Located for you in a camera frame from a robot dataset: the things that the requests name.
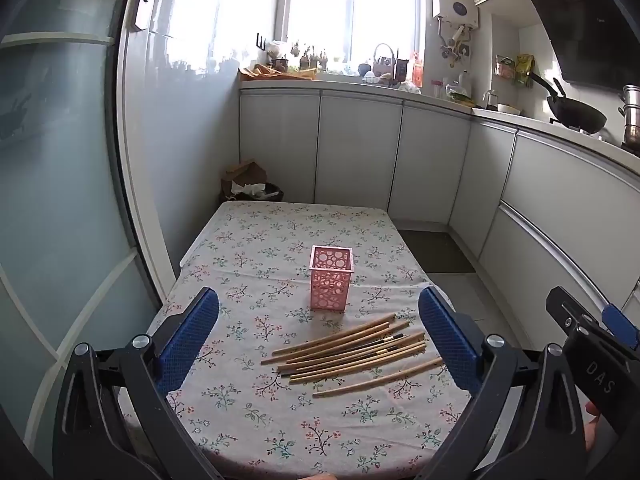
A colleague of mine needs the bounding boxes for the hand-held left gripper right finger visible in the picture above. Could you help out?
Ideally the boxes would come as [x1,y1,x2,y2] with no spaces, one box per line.
[417,285,588,480]

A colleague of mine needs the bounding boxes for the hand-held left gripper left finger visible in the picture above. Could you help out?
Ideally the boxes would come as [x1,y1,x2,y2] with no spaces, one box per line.
[52,287,221,480]

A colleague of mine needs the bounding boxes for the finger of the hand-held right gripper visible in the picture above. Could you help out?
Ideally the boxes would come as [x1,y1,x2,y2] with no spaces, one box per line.
[601,304,640,352]
[545,286,602,342]

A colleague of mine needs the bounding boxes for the pile of bamboo chopsticks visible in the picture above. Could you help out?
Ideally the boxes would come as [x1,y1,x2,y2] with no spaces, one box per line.
[260,312,445,398]

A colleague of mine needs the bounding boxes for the pink perforated utensil holder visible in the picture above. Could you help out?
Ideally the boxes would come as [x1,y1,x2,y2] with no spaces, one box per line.
[308,245,357,311]

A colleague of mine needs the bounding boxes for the person's right hand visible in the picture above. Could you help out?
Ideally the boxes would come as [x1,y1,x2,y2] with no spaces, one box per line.
[584,401,603,453]

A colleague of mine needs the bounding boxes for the floral tablecloth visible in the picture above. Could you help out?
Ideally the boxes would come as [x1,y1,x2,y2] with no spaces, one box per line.
[122,201,501,479]

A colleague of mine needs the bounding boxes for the black trash bin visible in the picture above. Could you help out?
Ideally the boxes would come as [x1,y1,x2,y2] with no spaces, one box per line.
[232,182,285,204]

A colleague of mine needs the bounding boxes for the cardboard box with trash bin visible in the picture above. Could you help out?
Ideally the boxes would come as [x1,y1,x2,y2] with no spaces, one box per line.
[221,159,268,203]

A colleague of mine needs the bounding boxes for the black wok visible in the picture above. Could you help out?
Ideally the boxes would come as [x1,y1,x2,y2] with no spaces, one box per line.
[527,72,608,135]

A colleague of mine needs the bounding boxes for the stacked steel pots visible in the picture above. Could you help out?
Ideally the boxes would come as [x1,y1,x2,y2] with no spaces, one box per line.
[619,85,640,148]

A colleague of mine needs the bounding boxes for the white kitchen base cabinets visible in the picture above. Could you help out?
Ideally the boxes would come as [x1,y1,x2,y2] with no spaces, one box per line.
[239,87,640,361]

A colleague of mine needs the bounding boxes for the frosted glass sliding door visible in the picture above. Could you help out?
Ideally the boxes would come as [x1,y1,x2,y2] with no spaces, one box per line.
[0,0,166,480]

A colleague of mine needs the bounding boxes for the yellow green hanging packets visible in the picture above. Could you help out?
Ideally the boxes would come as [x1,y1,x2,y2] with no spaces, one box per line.
[515,54,536,88]

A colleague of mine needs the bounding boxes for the white kitchen countertop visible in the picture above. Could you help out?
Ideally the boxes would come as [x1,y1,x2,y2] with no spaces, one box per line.
[239,77,640,176]

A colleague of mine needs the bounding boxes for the black range hood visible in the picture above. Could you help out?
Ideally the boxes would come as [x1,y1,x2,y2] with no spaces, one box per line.
[517,0,640,93]

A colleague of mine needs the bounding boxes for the small potted plants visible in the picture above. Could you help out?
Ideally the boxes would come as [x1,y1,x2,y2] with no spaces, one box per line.
[290,40,331,72]

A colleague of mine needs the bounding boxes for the kitchen window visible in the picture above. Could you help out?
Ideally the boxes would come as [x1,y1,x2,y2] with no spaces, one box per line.
[275,0,431,73]

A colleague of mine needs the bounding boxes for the wicker basket with handle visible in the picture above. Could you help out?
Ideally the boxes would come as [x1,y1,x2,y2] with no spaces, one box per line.
[372,43,398,77]

